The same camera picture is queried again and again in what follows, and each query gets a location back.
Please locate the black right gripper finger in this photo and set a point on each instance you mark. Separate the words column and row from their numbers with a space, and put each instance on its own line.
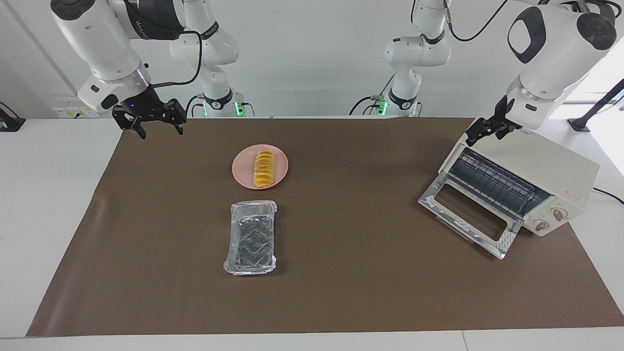
column 140, row 127
column 178, row 126

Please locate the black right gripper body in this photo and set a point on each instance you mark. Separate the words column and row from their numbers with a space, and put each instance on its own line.
column 144, row 105

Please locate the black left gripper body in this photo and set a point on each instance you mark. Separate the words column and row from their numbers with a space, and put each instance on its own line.
column 504, row 117

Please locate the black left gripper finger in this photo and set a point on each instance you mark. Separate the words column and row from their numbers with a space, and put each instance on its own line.
column 476, row 133
column 502, row 132

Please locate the sliced yellow bread loaf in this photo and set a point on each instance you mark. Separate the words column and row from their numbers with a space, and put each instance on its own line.
column 263, row 169

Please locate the aluminium foil tray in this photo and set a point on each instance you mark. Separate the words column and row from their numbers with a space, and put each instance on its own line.
column 251, row 239

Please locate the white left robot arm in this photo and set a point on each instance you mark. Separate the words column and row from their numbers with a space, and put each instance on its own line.
column 546, row 63

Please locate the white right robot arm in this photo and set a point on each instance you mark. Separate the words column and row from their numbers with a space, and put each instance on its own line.
column 92, row 44

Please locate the cream toaster oven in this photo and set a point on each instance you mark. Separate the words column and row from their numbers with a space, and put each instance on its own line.
column 551, row 163

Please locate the glass oven door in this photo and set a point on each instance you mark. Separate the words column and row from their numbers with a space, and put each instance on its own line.
column 438, row 207

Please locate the large cream oven knob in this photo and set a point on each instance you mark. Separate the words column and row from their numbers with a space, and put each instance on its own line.
column 559, row 214

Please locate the small cream oven knob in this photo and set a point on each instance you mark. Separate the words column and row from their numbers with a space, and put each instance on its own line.
column 541, row 225

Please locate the pink round plate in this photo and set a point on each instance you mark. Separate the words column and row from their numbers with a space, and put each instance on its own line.
column 242, row 170

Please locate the black angled stand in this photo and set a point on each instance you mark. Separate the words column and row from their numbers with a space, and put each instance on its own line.
column 582, row 122

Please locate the black table clamp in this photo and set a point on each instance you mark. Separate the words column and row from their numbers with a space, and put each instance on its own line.
column 9, row 124

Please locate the brown table mat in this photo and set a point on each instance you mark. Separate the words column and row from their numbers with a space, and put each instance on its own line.
column 365, row 273

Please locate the white wall power outlet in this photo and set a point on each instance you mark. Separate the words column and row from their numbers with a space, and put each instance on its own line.
column 73, row 112

